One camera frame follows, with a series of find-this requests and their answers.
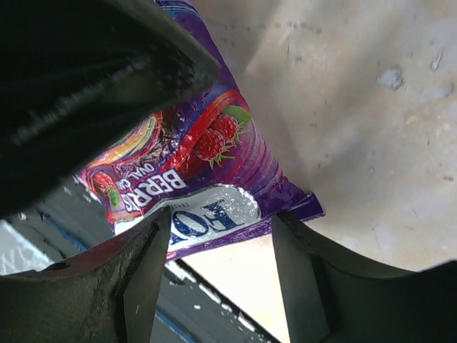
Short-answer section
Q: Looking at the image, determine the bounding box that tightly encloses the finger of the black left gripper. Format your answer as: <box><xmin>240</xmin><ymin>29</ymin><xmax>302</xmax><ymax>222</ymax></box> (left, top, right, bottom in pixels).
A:
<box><xmin>1</xmin><ymin>1</ymin><xmax>219</xmax><ymax>217</ymax></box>

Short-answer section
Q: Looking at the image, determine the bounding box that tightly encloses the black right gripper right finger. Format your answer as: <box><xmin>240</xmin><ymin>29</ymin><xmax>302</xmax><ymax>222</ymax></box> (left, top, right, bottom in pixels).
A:
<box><xmin>272</xmin><ymin>213</ymin><xmax>456</xmax><ymax>342</ymax></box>

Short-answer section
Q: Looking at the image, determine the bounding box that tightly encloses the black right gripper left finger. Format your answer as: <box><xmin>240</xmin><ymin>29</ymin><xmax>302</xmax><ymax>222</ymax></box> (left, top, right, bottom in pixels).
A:
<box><xmin>1</xmin><ymin>209</ymin><xmax>171</xmax><ymax>342</ymax></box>

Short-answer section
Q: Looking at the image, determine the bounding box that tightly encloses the purple snack packet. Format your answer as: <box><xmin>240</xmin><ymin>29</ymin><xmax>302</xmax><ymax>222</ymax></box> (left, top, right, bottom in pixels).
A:
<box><xmin>76</xmin><ymin>0</ymin><xmax>326</xmax><ymax>260</ymax></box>

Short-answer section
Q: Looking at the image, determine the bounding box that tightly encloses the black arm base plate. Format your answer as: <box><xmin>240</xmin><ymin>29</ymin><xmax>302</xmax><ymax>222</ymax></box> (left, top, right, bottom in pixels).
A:
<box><xmin>21</xmin><ymin>178</ymin><xmax>283</xmax><ymax>343</ymax></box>

